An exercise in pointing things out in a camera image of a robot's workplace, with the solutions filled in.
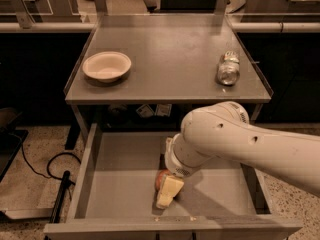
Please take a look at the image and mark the red apple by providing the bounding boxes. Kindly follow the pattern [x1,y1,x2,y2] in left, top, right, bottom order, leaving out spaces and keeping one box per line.
[155,170,184,197]

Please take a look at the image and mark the grey counter cabinet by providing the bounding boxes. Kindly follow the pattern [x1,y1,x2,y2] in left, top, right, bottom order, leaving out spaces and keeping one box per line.
[65,14,272,137]

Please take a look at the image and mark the white horizontal rail pipe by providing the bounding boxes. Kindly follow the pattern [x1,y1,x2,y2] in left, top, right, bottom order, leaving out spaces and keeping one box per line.
[0,22,320,33]

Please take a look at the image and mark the white paper bowl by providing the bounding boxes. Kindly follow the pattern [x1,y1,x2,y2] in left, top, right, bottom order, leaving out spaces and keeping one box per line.
[82,51,132,83]

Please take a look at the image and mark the white label tag left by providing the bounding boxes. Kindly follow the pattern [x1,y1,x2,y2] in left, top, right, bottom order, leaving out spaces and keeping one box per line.
[136,104,154,118]

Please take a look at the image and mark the grey open top drawer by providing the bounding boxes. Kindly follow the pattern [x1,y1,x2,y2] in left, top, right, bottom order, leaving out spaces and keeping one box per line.
[45,125,302,240]

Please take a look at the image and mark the clear plastic bottle lying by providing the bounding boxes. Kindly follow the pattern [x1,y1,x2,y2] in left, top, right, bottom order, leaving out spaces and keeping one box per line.
[217,51,240,86]

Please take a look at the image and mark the black bar on floor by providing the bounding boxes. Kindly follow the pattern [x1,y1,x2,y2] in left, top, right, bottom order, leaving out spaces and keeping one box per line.
[49,171,72,223]

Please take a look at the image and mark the white label tag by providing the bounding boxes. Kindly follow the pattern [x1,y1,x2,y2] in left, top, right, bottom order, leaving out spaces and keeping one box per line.
[155,104,172,117]
[136,104,154,118]

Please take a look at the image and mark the black floor cable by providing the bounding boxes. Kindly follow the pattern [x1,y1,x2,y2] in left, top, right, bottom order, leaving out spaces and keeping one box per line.
[9,131,82,182]

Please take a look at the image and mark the white label tag right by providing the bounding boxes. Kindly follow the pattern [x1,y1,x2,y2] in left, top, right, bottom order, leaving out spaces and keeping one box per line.
[155,104,172,117]

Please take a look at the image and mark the dark equipment at left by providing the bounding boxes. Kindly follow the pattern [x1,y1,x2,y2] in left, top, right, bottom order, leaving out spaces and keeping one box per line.
[0,107,28,182]

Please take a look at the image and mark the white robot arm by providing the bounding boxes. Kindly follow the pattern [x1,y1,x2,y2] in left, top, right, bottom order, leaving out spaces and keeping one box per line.
[156,101,320,209]

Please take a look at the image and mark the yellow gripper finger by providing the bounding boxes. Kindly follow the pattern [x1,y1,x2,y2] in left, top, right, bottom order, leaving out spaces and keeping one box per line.
[156,175,184,209]

